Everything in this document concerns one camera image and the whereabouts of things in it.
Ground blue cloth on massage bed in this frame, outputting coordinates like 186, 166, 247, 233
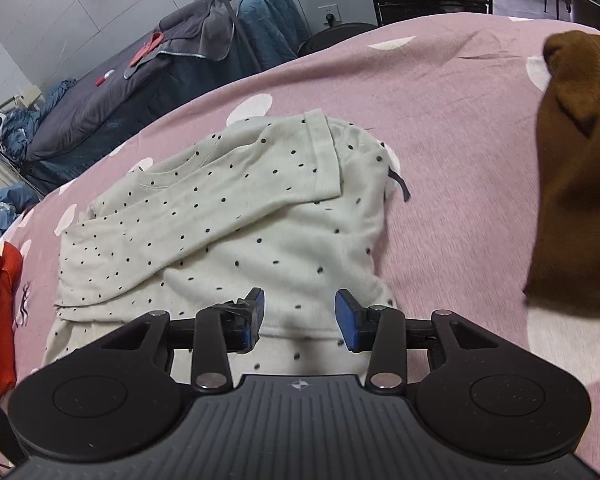
0, 78, 77, 162

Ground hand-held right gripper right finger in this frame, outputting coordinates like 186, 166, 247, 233
333, 288, 501, 393

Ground red cloth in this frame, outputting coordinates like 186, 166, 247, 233
129, 32, 165, 68

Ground brown knit garment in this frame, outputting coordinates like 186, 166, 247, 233
523, 30, 600, 319

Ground metal stand pole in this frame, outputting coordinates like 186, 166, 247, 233
205, 0, 264, 74

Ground grey covered massage bed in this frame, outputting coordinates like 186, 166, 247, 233
21, 0, 314, 195

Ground grey towel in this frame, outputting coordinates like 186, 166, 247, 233
124, 0, 277, 80

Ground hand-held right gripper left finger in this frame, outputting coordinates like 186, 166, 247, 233
101, 287, 267, 393

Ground black round stool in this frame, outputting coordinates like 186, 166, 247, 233
298, 22, 379, 59

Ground crumpled blue cloth pile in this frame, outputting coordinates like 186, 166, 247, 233
0, 184, 40, 247

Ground pale green polka dot shirt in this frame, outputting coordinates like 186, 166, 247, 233
42, 108, 412, 367

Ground pink dotted deer bedsheet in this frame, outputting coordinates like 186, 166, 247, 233
0, 12, 600, 478

